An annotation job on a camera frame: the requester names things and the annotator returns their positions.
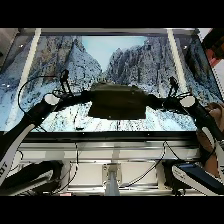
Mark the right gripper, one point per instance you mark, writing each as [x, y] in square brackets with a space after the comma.
[155, 101]

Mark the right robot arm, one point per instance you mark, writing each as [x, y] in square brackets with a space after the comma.
[203, 116]

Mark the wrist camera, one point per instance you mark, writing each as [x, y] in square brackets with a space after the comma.
[64, 77]
[173, 84]

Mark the silver frame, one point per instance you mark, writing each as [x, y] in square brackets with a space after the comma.
[113, 146]

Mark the dark olive garment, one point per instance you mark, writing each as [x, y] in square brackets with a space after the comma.
[117, 101]

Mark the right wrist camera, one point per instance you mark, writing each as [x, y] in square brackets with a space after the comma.
[173, 84]

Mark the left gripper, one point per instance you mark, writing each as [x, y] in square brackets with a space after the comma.
[84, 97]

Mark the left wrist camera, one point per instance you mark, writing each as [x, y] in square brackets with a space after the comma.
[64, 77]

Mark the heap of clothes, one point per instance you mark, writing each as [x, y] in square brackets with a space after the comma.
[214, 40]

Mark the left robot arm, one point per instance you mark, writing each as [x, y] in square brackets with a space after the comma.
[31, 118]

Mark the brown garment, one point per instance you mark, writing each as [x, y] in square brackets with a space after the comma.
[213, 111]

